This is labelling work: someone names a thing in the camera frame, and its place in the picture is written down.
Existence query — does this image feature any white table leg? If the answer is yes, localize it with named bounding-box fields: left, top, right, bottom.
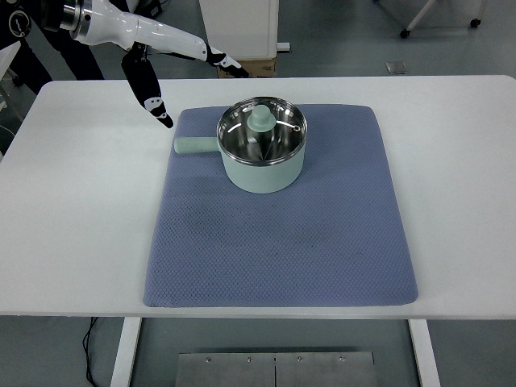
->
left=109, top=317, right=143, bottom=387
left=407, top=319, right=441, bottom=387

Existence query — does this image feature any white floor foot bar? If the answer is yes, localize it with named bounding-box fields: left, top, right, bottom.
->
left=185, top=41, right=291, bottom=55

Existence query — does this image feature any black cable under table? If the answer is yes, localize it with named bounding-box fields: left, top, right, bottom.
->
left=82, top=317, right=100, bottom=387

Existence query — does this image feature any white pedestal cabinet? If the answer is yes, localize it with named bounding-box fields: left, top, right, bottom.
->
left=198, top=0, right=281, bottom=60

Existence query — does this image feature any brown cardboard box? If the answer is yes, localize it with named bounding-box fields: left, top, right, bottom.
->
left=216, top=56, right=278, bottom=78

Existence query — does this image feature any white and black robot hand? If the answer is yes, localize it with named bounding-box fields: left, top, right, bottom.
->
left=78, top=0, right=251, bottom=130

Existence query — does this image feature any blue textured mat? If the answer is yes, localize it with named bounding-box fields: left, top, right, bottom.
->
left=143, top=102, right=420, bottom=310

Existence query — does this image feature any black device on floor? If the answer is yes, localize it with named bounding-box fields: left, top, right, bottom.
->
left=127, top=0, right=164, bottom=19

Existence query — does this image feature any green pot with handle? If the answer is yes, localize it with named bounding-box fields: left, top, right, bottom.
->
left=173, top=96, right=310, bottom=195

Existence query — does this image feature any glass lid with green knob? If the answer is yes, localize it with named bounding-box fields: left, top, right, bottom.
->
left=216, top=96, right=310, bottom=168

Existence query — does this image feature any white frame with caster wheels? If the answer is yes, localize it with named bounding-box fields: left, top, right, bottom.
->
left=398, top=0, right=483, bottom=40

